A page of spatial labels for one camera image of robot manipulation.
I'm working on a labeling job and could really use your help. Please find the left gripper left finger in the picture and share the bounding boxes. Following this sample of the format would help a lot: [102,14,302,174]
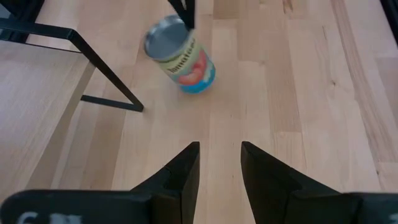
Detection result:
[130,141,201,224]

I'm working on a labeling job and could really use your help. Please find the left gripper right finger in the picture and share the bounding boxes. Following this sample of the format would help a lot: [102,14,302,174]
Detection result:
[240,141,363,224]

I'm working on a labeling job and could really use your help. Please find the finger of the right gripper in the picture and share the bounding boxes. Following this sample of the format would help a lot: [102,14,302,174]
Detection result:
[167,0,197,31]

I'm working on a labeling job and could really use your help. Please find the tomatoes label tin can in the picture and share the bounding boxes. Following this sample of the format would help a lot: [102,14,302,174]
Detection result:
[143,14,216,95]

